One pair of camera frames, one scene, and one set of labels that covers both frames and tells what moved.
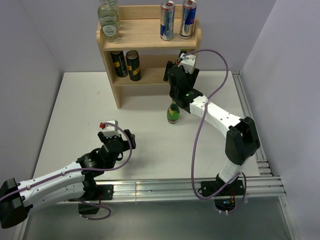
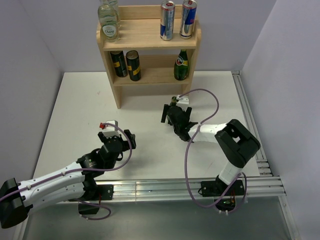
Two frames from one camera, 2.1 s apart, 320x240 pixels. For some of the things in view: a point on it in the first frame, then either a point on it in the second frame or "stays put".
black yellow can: (133, 65) stays put
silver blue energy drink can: (188, 14) stays put
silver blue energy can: (167, 20) stays put
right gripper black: (193, 78) to (188, 112)
